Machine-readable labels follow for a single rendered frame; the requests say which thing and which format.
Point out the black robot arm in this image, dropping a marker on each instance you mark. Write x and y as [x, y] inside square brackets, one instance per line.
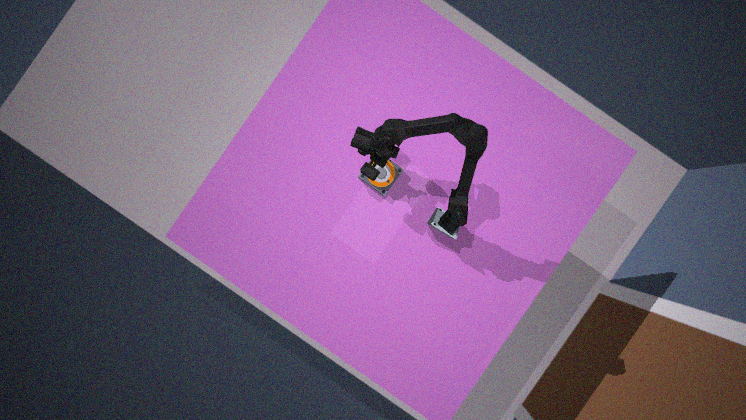
[470, 134]

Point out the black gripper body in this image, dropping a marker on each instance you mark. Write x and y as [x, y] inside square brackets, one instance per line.
[369, 170]

